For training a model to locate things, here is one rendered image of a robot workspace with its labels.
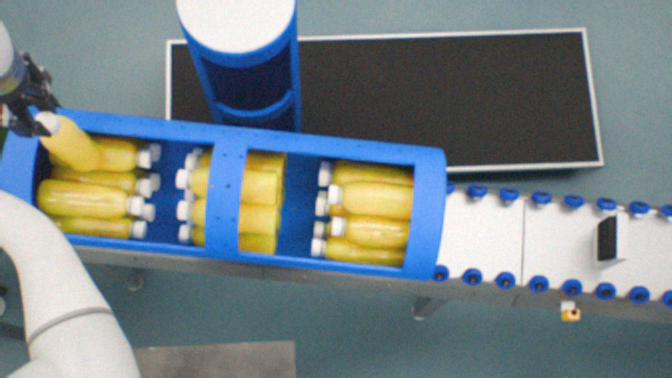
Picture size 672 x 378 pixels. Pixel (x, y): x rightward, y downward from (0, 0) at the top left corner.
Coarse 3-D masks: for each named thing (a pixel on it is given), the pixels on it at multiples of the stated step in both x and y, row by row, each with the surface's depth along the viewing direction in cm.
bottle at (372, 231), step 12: (360, 216) 164; (372, 216) 164; (348, 228) 164; (360, 228) 163; (372, 228) 163; (384, 228) 163; (396, 228) 163; (408, 228) 163; (360, 240) 164; (372, 240) 164; (384, 240) 163; (396, 240) 163; (408, 240) 163
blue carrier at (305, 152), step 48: (192, 144) 179; (240, 144) 160; (288, 144) 161; (336, 144) 163; (384, 144) 166; (240, 192) 156; (288, 192) 183; (432, 192) 156; (96, 240) 163; (144, 240) 175; (288, 240) 179; (432, 240) 156
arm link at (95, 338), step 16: (64, 320) 90; (80, 320) 90; (96, 320) 91; (112, 320) 94; (48, 336) 89; (64, 336) 89; (80, 336) 89; (96, 336) 90; (112, 336) 91; (32, 352) 91; (48, 352) 89; (64, 352) 88; (80, 352) 88; (96, 352) 89; (112, 352) 90; (128, 352) 92; (32, 368) 88; (48, 368) 87; (64, 368) 87; (80, 368) 87; (96, 368) 88; (112, 368) 88; (128, 368) 90
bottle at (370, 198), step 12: (348, 192) 161; (360, 192) 160; (372, 192) 160; (384, 192) 160; (396, 192) 161; (408, 192) 161; (348, 204) 161; (360, 204) 160; (372, 204) 160; (384, 204) 160; (396, 204) 160; (408, 204) 160; (384, 216) 162; (396, 216) 162; (408, 216) 162
